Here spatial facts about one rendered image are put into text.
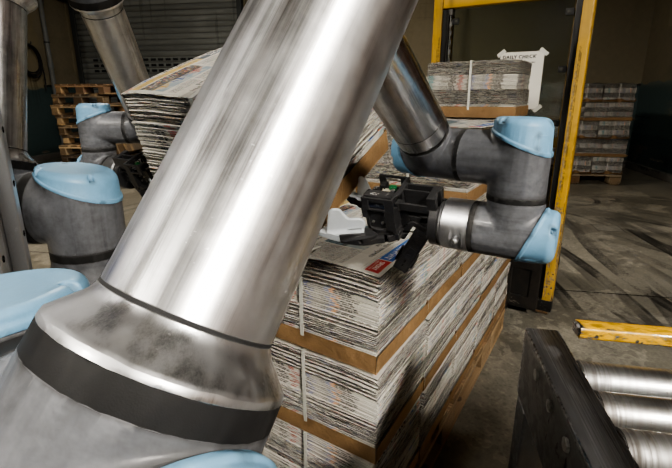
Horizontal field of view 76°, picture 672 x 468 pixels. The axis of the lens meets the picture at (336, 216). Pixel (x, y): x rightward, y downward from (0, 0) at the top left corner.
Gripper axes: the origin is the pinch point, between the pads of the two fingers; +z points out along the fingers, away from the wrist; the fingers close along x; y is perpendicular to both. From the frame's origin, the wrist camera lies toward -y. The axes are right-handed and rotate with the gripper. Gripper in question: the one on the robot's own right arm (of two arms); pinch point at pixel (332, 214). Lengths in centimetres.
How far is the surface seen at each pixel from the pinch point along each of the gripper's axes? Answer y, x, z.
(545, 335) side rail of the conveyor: -16.3, 0.7, -35.4
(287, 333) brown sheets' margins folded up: -33.5, 4.3, 17.1
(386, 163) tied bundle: -24, -60, 19
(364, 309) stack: -22.3, 0.5, -2.9
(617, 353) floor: -145, -111, -59
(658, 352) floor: -149, -121, -76
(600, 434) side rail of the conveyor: -9.4, 18.5, -43.0
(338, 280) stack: -17.7, -1.2, 3.1
